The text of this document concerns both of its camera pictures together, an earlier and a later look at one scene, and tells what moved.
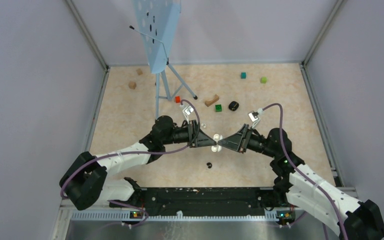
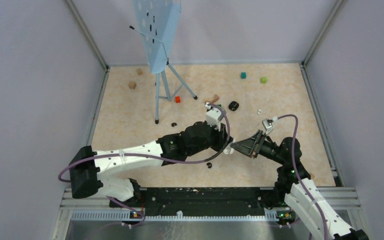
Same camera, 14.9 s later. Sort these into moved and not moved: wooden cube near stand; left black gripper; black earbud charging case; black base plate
Moved: left black gripper
Not moved: wooden cube near stand; black earbud charging case; black base plate
